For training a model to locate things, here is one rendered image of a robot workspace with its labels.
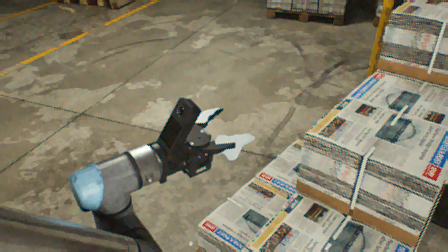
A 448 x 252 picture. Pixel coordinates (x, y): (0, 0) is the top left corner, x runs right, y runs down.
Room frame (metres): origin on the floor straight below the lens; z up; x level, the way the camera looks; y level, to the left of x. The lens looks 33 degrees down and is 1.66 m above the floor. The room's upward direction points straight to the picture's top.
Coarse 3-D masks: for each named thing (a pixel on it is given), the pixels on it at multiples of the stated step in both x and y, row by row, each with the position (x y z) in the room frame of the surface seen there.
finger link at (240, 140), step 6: (216, 138) 0.61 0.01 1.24; (222, 138) 0.61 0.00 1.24; (228, 138) 0.61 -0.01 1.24; (234, 138) 0.61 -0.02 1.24; (240, 138) 0.61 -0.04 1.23; (246, 138) 0.62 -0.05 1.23; (252, 138) 0.62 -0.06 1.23; (216, 144) 0.59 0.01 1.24; (240, 144) 0.60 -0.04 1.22; (246, 144) 0.61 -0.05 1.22; (228, 150) 0.61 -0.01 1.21; (234, 150) 0.61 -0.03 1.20; (228, 156) 0.61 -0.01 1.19; (234, 156) 0.61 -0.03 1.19
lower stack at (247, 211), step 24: (264, 168) 1.29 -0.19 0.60; (288, 168) 1.29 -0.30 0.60; (240, 192) 1.14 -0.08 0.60; (264, 192) 1.14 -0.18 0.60; (288, 192) 1.14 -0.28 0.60; (216, 216) 1.00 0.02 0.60; (240, 216) 1.00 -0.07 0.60; (264, 216) 1.00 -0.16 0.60; (216, 240) 0.90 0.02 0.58; (240, 240) 0.88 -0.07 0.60
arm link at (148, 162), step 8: (136, 152) 0.54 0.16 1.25; (144, 152) 0.54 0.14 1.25; (152, 152) 0.54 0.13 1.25; (136, 160) 0.52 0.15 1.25; (144, 160) 0.52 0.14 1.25; (152, 160) 0.53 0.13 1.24; (144, 168) 0.51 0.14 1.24; (152, 168) 0.52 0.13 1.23; (160, 168) 0.53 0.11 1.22; (144, 176) 0.51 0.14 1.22; (152, 176) 0.52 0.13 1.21; (160, 176) 0.53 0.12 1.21; (144, 184) 0.51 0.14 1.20
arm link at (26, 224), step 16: (0, 208) 0.31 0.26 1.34; (0, 224) 0.28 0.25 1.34; (16, 224) 0.30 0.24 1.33; (32, 224) 0.31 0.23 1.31; (48, 224) 0.32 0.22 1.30; (64, 224) 0.34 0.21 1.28; (0, 240) 0.27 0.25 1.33; (16, 240) 0.28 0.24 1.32; (32, 240) 0.29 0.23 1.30; (48, 240) 0.30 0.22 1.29; (64, 240) 0.32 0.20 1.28; (80, 240) 0.33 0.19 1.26; (96, 240) 0.35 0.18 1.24; (112, 240) 0.36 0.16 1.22; (128, 240) 0.39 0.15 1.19; (144, 240) 0.42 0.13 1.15
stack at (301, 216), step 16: (288, 208) 0.82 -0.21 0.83; (304, 208) 0.82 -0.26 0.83; (320, 208) 0.81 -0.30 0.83; (272, 224) 0.75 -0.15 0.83; (288, 224) 0.75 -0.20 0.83; (304, 224) 0.75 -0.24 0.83; (320, 224) 0.75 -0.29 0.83; (336, 224) 0.75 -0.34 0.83; (352, 224) 0.75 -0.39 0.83; (256, 240) 0.69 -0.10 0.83; (272, 240) 0.69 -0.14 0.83; (288, 240) 0.69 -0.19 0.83; (304, 240) 0.69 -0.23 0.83; (320, 240) 0.69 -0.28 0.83; (336, 240) 0.69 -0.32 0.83; (352, 240) 0.69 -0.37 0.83; (368, 240) 0.69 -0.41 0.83; (384, 240) 0.69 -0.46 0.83; (400, 240) 0.69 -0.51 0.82
